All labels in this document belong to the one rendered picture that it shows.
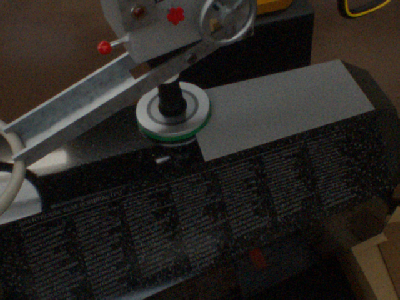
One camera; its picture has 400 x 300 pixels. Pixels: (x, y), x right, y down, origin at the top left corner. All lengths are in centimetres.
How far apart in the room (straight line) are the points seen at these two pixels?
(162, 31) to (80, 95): 34
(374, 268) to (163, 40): 110
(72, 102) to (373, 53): 193
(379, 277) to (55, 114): 116
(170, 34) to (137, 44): 8
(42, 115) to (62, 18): 212
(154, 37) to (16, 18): 250
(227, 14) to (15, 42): 239
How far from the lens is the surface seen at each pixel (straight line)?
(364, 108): 152
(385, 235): 196
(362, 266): 190
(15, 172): 134
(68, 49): 325
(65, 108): 144
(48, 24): 350
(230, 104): 152
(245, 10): 132
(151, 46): 121
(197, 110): 148
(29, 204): 143
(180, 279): 143
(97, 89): 143
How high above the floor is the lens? 187
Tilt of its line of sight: 49 degrees down
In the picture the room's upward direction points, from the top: 9 degrees counter-clockwise
